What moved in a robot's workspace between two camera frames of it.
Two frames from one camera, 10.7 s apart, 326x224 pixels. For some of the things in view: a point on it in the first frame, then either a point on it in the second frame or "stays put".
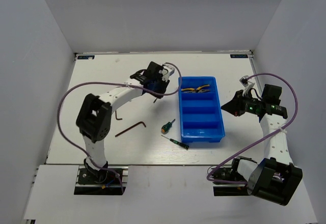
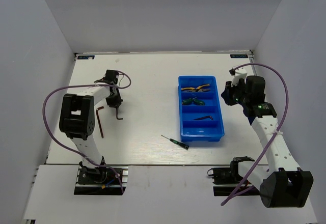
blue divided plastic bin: x=201 y=117 stays put
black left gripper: x=164 y=86 -> x=117 y=101
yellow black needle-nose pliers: x=198 y=90 stays put
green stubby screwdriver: x=165 y=128 -> x=187 y=101
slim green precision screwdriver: x=181 y=144 stays put
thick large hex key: x=130 y=128 -> x=211 y=117
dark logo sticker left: x=85 y=57 stays put
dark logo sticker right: x=239 y=56 stays put
